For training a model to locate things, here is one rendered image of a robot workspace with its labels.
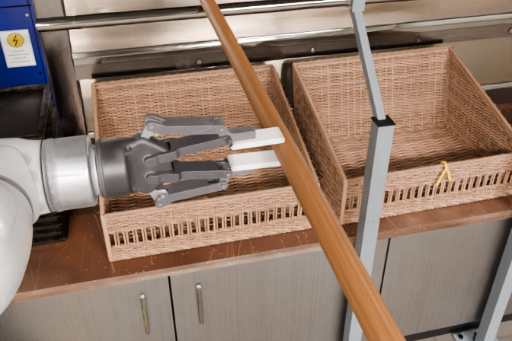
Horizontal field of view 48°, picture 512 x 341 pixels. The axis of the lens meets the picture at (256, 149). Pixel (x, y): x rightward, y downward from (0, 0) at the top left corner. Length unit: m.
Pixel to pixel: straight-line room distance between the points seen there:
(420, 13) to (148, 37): 0.86
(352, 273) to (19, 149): 0.40
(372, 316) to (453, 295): 1.40
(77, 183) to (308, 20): 1.21
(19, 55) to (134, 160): 1.03
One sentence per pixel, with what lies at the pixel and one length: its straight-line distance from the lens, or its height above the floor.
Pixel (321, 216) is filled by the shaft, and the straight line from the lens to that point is 0.62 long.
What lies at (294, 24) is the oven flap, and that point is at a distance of 1.77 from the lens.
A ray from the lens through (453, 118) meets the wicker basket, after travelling 2.03.
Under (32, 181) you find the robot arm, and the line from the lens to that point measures 0.69.
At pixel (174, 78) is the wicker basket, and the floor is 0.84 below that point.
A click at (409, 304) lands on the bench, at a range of 1.86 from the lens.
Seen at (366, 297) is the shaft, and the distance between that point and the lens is 0.55.
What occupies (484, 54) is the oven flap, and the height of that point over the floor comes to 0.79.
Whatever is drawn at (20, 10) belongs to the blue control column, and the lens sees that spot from 1.66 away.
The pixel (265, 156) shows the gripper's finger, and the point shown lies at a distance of 0.76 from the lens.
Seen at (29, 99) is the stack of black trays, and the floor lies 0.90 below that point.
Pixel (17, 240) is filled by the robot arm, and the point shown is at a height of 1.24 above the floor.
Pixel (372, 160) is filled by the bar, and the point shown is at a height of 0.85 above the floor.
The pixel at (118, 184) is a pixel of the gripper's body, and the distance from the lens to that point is 0.70.
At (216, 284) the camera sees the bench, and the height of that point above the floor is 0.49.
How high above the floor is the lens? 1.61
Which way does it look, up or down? 34 degrees down
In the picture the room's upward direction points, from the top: straight up
